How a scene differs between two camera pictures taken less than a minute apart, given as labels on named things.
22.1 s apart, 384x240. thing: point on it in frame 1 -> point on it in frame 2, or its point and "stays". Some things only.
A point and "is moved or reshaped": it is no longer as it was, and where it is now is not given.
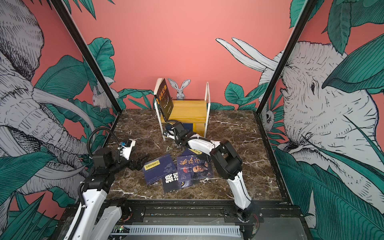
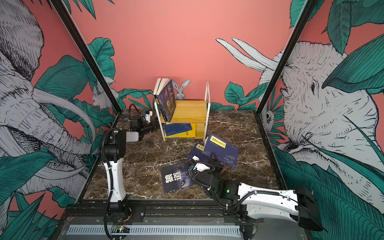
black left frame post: x=87 y=54 stays
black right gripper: x=179 y=141 -> x=214 y=166
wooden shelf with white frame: x=195 y=112 stays
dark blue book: x=159 y=169 is moved or reshaped
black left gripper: x=138 y=165 -> x=153 y=127
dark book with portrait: x=193 y=169 -> x=166 y=101
